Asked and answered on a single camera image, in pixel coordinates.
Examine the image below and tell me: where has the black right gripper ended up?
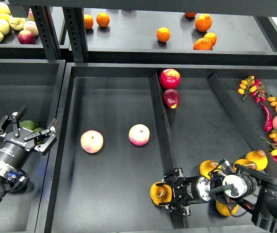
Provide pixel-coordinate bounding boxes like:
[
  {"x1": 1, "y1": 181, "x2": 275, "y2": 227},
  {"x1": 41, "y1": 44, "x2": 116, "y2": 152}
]
[{"x1": 156, "y1": 168, "x2": 211, "y2": 216}]

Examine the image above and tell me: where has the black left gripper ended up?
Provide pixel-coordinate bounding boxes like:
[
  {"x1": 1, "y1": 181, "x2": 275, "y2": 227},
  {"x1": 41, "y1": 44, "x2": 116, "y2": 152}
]
[{"x1": 0, "y1": 106, "x2": 57, "y2": 171}]

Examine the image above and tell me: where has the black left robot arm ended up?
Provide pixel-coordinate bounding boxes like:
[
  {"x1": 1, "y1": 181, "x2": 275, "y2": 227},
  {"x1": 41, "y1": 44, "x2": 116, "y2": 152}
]
[{"x1": 0, "y1": 107, "x2": 57, "y2": 202}]

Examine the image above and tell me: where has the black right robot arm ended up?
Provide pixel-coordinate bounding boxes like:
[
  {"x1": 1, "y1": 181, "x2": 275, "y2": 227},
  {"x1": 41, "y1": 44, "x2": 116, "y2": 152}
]
[{"x1": 150, "y1": 159, "x2": 277, "y2": 233}]

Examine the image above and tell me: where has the green avocado upper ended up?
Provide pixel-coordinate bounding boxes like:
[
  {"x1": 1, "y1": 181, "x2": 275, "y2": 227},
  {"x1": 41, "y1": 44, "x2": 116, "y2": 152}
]
[{"x1": 19, "y1": 120, "x2": 38, "y2": 131}]

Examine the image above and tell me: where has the green avocado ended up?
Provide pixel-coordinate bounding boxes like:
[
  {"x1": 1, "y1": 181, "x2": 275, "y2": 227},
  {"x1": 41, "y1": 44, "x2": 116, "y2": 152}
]
[
  {"x1": 33, "y1": 127, "x2": 46, "y2": 146},
  {"x1": 19, "y1": 120, "x2": 38, "y2": 131}
]

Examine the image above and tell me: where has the yellow pear bottom pile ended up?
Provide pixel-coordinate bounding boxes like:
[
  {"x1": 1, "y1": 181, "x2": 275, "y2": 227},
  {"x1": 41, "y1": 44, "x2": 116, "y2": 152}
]
[{"x1": 215, "y1": 200, "x2": 239, "y2": 216}]

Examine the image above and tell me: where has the yellow pear middle pile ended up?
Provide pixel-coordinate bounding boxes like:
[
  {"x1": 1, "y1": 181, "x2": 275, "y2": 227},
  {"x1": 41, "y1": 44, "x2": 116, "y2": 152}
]
[{"x1": 233, "y1": 159, "x2": 257, "y2": 172}]

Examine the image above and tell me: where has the yellow pear with brown top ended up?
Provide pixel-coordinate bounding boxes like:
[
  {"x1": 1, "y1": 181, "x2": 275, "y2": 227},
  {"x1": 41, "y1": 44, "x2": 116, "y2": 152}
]
[{"x1": 245, "y1": 150, "x2": 268, "y2": 171}]

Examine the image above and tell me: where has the pale pear back shelf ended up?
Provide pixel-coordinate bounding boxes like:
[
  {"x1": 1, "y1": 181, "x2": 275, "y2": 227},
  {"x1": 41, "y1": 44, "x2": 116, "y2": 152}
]
[{"x1": 0, "y1": 2, "x2": 11, "y2": 15}]

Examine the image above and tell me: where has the pink apple left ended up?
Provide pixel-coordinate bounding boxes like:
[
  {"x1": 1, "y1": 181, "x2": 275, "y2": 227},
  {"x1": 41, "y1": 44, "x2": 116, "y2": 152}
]
[{"x1": 80, "y1": 130, "x2": 104, "y2": 153}]

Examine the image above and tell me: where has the pink apple centre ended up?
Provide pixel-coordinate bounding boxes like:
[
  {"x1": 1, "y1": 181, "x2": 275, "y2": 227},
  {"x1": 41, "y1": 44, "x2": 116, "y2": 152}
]
[{"x1": 129, "y1": 124, "x2": 150, "y2": 146}]

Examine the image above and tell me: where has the black middle tray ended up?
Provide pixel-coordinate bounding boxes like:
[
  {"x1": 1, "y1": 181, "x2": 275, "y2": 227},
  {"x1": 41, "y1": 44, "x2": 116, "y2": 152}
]
[{"x1": 38, "y1": 63, "x2": 277, "y2": 233}]

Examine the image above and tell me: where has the red apple on shelf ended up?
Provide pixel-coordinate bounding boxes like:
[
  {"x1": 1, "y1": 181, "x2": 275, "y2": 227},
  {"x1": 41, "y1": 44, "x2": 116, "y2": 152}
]
[{"x1": 18, "y1": 30, "x2": 35, "y2": 44}]

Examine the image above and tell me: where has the dark red apple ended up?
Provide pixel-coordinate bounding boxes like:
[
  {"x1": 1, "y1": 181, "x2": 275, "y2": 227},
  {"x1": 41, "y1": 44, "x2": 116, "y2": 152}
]
[{"x1": 162, "y1": 89, "x2": 180, "y2": 109}]

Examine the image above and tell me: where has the pale peach on shelf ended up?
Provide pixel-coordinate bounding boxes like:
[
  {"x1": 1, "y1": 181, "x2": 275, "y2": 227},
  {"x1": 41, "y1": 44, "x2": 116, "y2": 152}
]
[{"x1": 23, "y1": 21, "x2": 39, "y2": 37}]

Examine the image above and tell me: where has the yellow apple on shelf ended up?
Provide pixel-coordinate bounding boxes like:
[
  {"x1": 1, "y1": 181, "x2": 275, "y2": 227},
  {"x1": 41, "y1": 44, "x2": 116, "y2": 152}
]
[{"x1": 8, "y1": 16, "x2": 26, "y2": 31}]

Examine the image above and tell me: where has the pale yellow apple shelf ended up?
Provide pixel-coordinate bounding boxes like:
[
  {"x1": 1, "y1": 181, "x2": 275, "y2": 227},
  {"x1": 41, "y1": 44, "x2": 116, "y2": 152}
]
[{"x1": 0, "y1": 18, "x2": 10, "y2": 35}]

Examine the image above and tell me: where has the bright red apple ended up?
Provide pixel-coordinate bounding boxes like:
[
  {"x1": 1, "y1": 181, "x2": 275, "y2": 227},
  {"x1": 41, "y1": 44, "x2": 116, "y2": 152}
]
[{"x1": 160, "y1": 68, "x2": 181, "y2": 89}]

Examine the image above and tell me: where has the red chili pepper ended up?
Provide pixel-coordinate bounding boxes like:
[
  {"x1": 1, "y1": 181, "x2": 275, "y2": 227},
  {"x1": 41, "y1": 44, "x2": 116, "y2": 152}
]
[{"x1": 261, "y1": 103, "x2": 273, "y2": 132}]

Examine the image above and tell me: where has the yellow lemon on shelf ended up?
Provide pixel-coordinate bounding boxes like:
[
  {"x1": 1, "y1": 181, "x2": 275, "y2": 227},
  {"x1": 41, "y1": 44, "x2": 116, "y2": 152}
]
[{"x1": 0, "y1": 13, "x2": 11, "y2": 22}]

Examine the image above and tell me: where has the orange on shelf far left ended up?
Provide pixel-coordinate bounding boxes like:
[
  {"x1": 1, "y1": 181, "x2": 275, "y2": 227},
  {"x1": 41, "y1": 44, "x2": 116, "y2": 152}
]
[{"x1": 83, "y1": 14, "x2": 94, "y2": 30}]

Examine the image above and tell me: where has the cherry tomato bunch upper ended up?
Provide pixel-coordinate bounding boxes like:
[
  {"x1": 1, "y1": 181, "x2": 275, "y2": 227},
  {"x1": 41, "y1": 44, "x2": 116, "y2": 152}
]
[{"x1": 237, "y1": 75, "x2": 266, "y2": 103}]

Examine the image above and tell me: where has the black shelf upright post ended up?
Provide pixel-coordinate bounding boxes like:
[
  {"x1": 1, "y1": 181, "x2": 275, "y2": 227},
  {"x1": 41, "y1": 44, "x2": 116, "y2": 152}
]
[{"x1": 62, "y1": 7, "x2": 89, "y2": 63}]

